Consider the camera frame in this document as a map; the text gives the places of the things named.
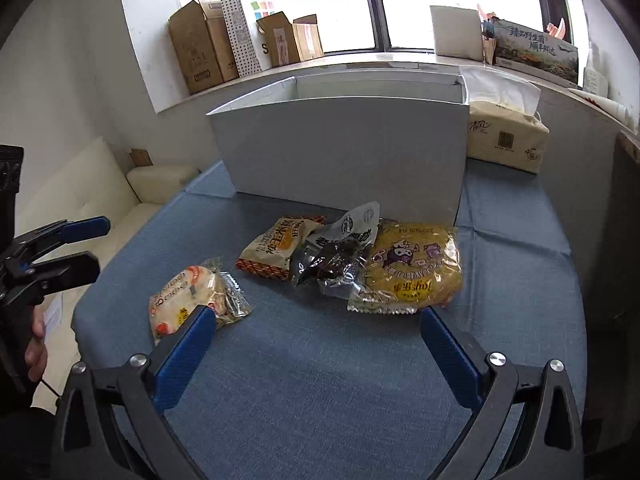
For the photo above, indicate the yellow round cracker packet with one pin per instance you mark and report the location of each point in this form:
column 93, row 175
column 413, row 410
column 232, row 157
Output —
column 411, row 266

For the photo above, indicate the person's left hand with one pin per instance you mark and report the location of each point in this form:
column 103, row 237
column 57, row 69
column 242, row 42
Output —
column 36, row 354

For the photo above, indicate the pink bread packet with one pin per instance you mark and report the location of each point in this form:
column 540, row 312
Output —
column 204, row 284

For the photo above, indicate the small open cardboard box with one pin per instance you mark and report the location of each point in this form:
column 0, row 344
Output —
column 291, row 42

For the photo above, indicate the wooden side shelf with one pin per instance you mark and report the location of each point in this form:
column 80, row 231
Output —
column 630, row 144

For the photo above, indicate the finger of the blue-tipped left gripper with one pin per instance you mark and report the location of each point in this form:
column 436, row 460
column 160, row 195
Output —
column 39, row 242

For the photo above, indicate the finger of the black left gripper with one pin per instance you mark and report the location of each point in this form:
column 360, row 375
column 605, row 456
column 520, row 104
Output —
column 56, row 275

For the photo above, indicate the tall brown cardboard box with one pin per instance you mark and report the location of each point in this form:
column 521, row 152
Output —
column 200, row 38

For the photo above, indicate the beige tissue pack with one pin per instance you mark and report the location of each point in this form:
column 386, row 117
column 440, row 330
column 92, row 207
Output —
column 504, row 125

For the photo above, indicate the cream sofa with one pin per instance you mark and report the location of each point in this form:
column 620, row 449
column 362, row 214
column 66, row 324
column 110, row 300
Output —
column 90, row 185

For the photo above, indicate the white open cardboard box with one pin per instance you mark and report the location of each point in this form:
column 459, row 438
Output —
column 341, row 139

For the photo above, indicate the white square box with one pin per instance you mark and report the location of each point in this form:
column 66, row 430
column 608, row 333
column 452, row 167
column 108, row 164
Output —
column 457, row 33

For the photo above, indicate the dark clear-wrapped snack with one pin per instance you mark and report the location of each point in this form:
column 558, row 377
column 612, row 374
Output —
column 333, row 256

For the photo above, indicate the orange checkered snack packet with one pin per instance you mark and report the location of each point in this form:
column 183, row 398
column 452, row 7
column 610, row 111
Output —
column 269, row 255

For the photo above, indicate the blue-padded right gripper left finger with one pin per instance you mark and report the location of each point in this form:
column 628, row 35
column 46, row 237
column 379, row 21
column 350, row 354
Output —
column 111, row 423

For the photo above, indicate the printed landscape gift box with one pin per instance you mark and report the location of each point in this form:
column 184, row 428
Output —
column 535, row 53

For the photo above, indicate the white bottle on sill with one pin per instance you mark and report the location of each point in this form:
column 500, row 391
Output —
column 594, row 81

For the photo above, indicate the white dotted paper bag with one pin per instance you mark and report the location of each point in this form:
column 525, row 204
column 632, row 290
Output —
column 248, row 42

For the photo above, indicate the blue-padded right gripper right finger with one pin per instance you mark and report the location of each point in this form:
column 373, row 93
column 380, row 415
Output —
column 547, row 441

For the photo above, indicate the white tube on sill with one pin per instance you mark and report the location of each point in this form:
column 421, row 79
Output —
column 613, row 108

